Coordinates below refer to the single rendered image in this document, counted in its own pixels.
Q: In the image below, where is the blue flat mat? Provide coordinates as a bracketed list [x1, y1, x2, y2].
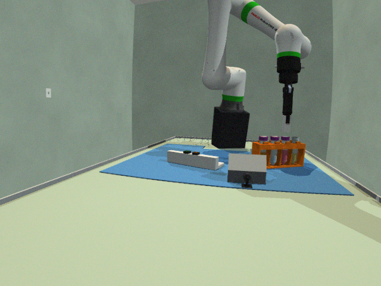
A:
[100, 144, 354, 196]

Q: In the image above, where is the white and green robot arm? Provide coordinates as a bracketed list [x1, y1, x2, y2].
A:
[202, 0, 311, 113]

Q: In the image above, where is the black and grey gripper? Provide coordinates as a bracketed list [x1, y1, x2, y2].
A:
[279, 72, 298, 132]

